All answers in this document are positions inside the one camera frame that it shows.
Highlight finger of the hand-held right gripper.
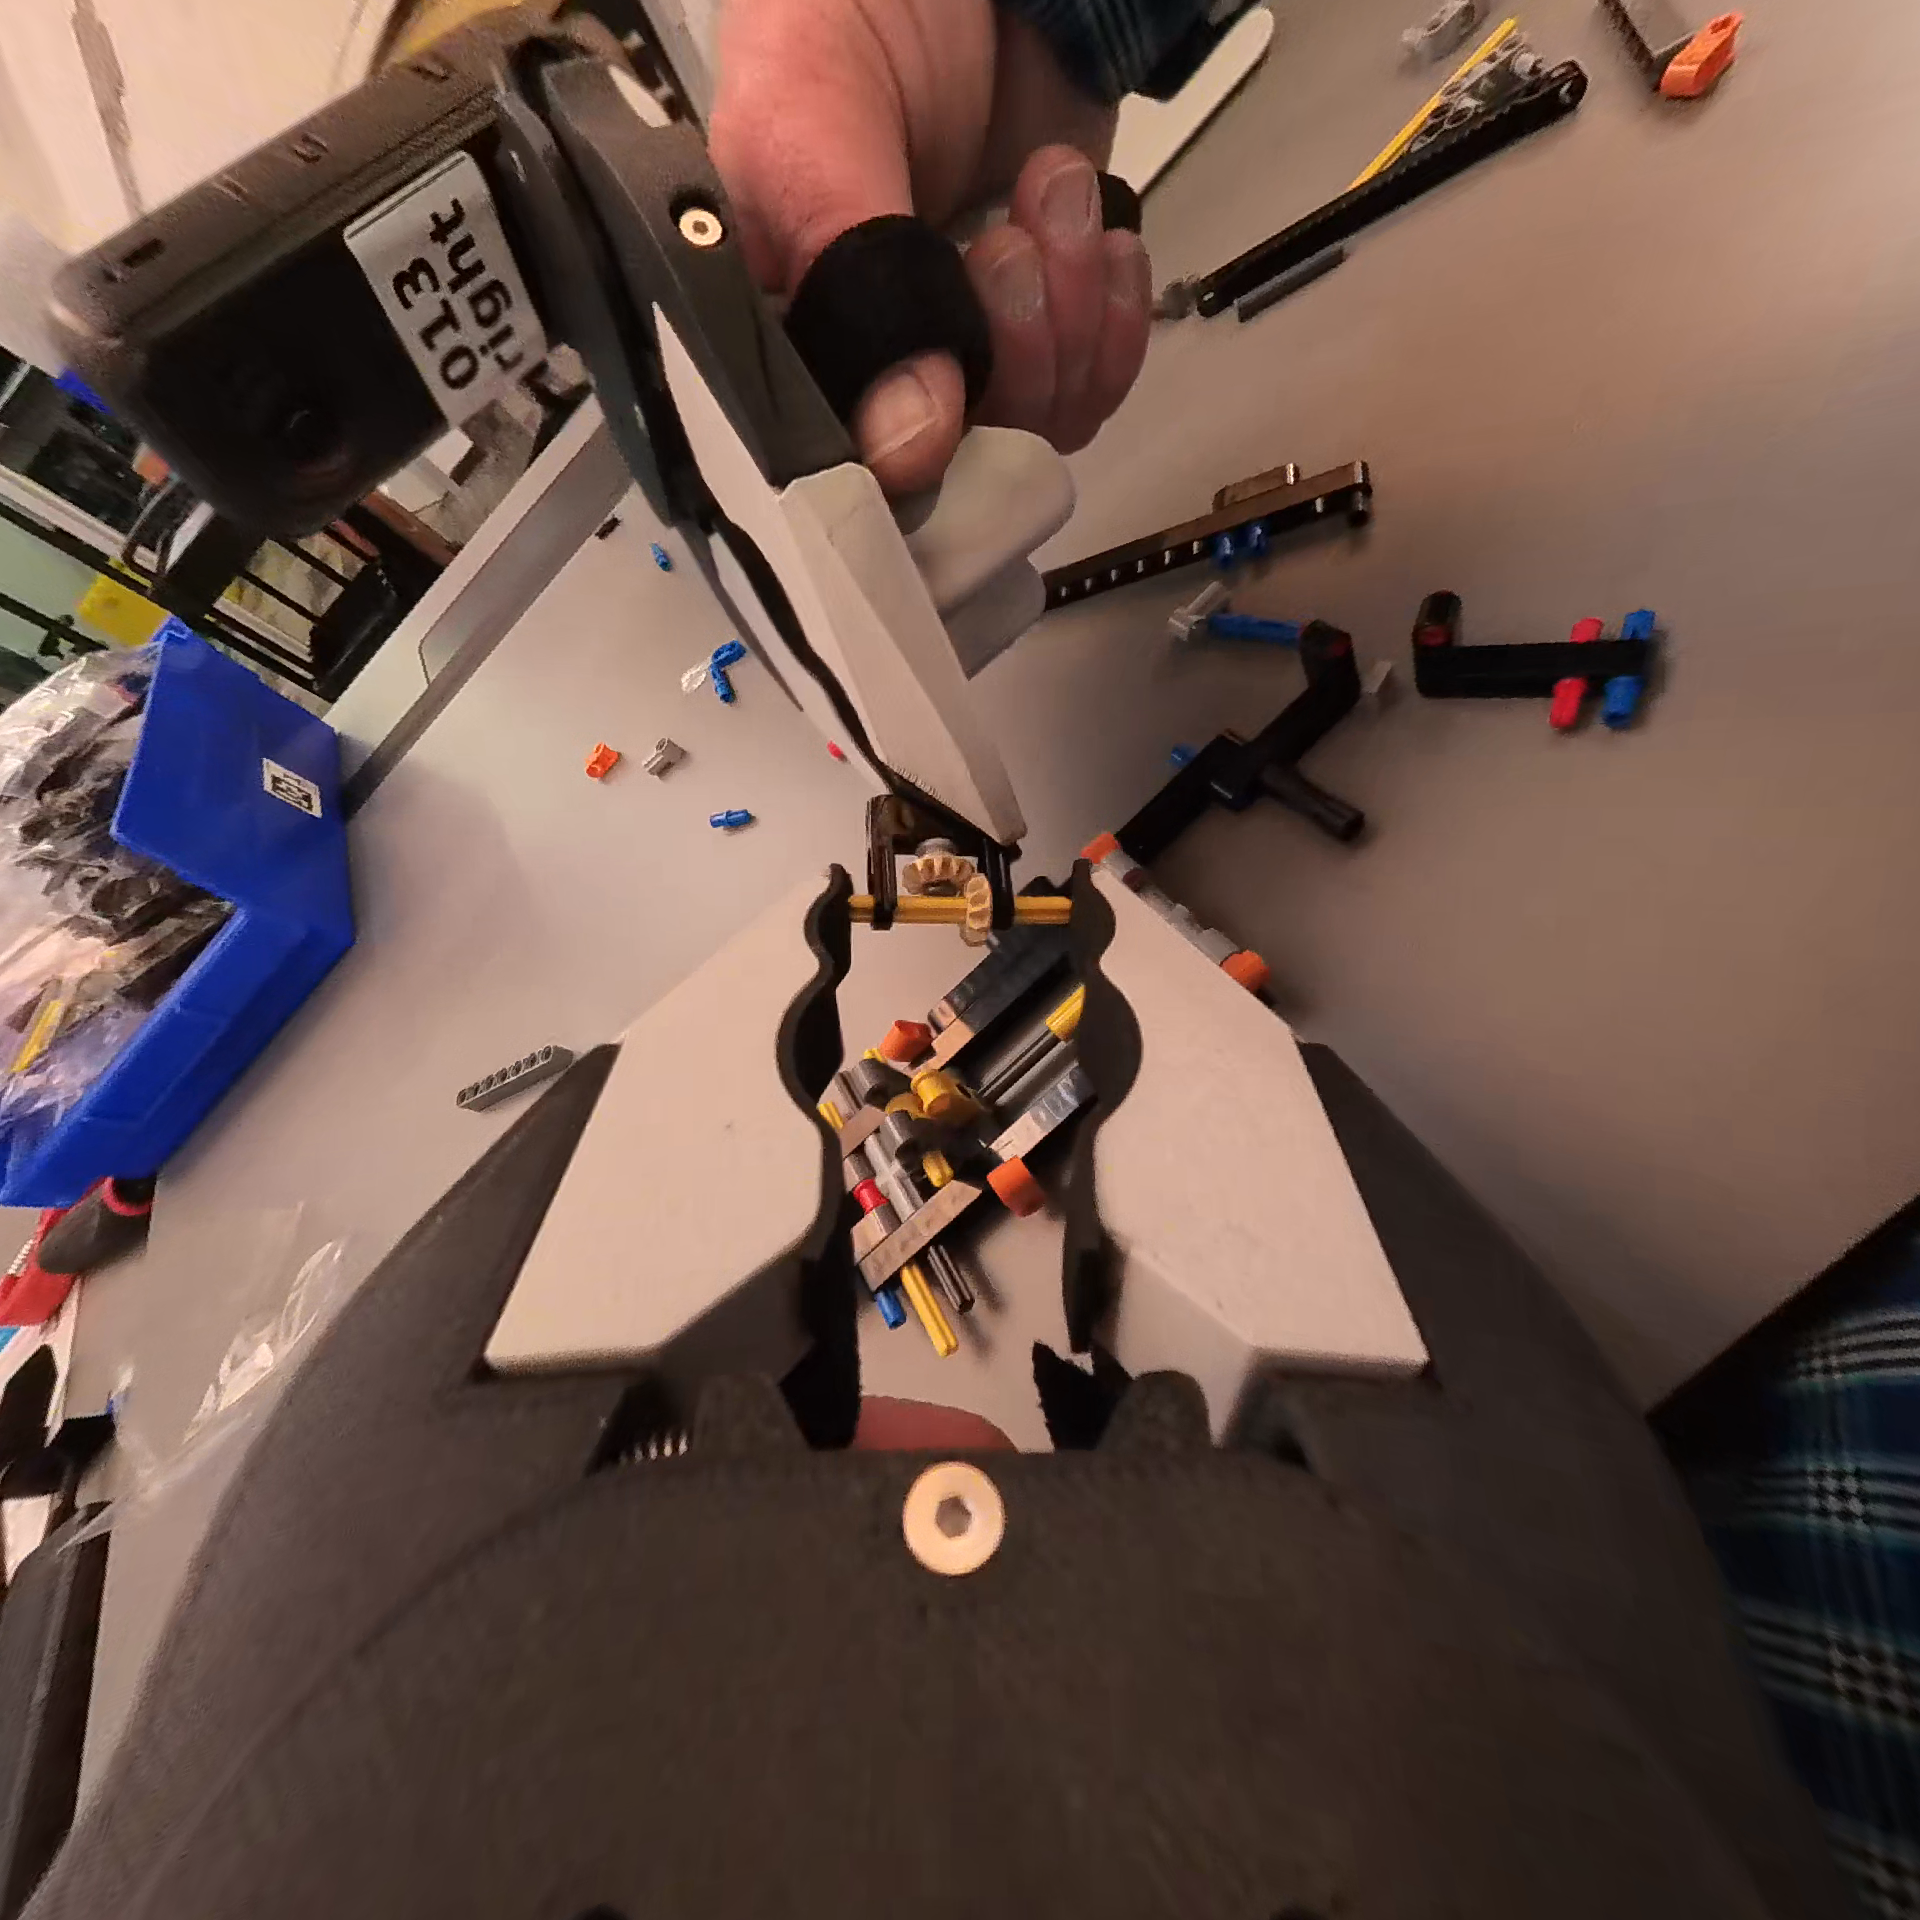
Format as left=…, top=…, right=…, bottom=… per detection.
left=688, top=513, right=907, bottom=796
left=651, top=303, right=1033, bottom=849

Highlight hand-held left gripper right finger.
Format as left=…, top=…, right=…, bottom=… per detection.
left=1068, top=863, right=1435, bottom=1433

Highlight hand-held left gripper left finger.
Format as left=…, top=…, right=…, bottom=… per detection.
left=480, top=863, right=857, bottom=1379

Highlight grey yellow lego assembly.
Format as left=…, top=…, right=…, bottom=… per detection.
left=815, top=942, right=1107, bottom=1360

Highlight grey orange lego shock absorber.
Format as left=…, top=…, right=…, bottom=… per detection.
left=1081, top=829, right=1281, bottom=1003

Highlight long black lego beam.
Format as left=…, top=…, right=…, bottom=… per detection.
left=1037, top=459, right=1377, bottom=610

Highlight yellow axle tan gear assembly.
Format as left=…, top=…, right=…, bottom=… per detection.
left=843, top=792, right=1085, bottom=952

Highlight black L-shaped lego assembly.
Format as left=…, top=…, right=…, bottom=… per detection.
left=1115, top=620, right=1371, bottom=859

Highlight dark grey lego beam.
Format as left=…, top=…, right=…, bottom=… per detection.
left=454, top=1043, right=577, bottom=1113

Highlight clear bags of lego parts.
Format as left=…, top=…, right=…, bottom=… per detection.
left=0, top=652, right=244, bottom=1119

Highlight dark grey lego axle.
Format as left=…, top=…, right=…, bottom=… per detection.
left=1234, top=243, right=1351, bottom=322

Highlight orange lego connector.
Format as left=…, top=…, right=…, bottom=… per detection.
left=1655, top=7, right=1751, bottom=102

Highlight person's right hand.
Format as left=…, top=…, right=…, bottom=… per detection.
left=703, top=0, right=1157, bottom=500

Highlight metal shelf rack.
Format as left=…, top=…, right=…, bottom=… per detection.
left=0, top=336, right=460, bottom=706

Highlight empty clear plastic bag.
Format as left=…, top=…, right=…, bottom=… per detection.
left=113, top=1223, right=400, bottom=1479

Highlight blue bin with square sticker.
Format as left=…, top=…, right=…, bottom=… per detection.
left=0, top=620, right=364, bottom=1212

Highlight red black tool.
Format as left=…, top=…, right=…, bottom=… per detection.
left=34, top=1174, right=161, bottom=1276

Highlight short black beam with pins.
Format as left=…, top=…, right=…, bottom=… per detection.
left=1410, top=587, right=1664, bottom=732

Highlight red white printed box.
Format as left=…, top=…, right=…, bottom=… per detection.
left=0, top=1246, right=84, bottom=1447

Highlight black beam with yellow axle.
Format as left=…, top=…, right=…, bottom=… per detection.
left=1153, top=14, right=1593, bottom=324

